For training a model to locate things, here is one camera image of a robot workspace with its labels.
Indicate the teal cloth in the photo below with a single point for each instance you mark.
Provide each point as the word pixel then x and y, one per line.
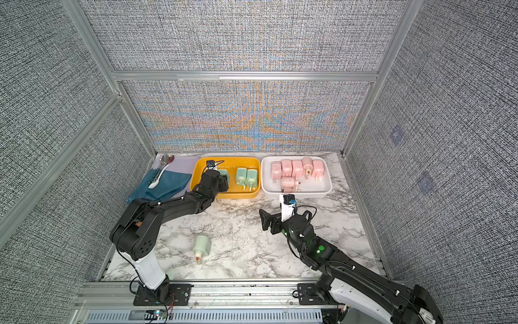
pixel 169 185

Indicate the pink sharpener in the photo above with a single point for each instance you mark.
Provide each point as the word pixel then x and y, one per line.
pixel 290 185
pixel 318 169
pixel 307 167
pixel 287 168
pixel 276 171
pixel 297 168

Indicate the aluminium front rail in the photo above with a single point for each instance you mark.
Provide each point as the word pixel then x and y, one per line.
pixel 204 294

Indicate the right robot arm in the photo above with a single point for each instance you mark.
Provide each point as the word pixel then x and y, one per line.
pixel 344 281

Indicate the yellow plastic tray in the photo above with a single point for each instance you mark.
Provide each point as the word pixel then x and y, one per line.
pixel 231 164

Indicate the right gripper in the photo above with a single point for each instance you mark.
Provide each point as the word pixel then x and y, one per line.
pixel 279 221

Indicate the metal spoon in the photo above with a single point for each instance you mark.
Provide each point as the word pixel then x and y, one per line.
pixel 164 161

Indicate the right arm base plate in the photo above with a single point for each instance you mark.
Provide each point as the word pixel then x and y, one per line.
pixel 307 293

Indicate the green sharpener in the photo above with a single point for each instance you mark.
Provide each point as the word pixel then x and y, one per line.
pixel 251 179
pixel 241 176
pixel 224 173
pixel 202 246

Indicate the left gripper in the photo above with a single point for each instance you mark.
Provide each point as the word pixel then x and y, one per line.
pixel 223 181

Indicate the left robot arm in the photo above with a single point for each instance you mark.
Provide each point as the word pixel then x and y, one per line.
pixel 136 233

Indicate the white spoon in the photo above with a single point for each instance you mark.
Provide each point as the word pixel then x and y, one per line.
pixel 156 179

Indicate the white plastic tray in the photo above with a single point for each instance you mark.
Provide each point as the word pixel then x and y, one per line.
pixel 309 187

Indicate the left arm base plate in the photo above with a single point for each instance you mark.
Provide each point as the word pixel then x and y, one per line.
pixel 178 295

